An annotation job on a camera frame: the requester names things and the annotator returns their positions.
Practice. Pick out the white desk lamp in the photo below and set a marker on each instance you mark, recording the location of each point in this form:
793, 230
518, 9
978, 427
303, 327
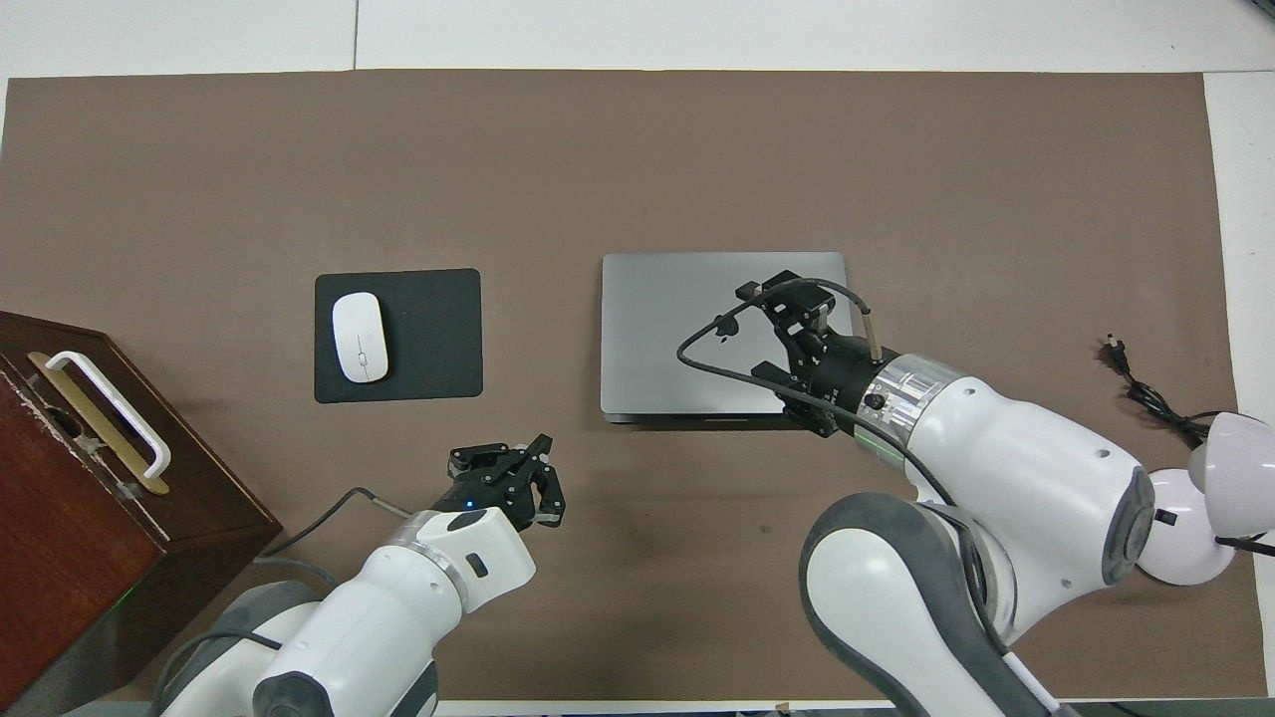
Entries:
1235, 458

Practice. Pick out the white computer mouse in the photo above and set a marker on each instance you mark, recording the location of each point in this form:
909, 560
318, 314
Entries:
360, 339

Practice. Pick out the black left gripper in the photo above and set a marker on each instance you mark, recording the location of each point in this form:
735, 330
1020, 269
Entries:
488, 490

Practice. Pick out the brown table mat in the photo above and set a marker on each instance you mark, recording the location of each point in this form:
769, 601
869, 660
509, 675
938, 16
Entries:
598, 149

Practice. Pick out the silver grey laptop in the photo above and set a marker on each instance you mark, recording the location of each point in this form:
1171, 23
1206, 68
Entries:
647, 309

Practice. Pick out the dark brown wooden box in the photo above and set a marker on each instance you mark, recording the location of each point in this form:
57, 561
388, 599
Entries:
90, 558

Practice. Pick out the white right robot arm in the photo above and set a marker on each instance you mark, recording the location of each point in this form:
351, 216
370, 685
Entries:
1026, 468

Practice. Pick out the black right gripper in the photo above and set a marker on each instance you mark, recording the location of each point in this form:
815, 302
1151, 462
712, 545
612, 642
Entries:
842, 383

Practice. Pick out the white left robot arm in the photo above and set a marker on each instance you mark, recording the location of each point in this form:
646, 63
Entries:
398, 617

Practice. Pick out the black mouse pad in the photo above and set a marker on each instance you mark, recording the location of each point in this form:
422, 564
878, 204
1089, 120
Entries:
433, 339

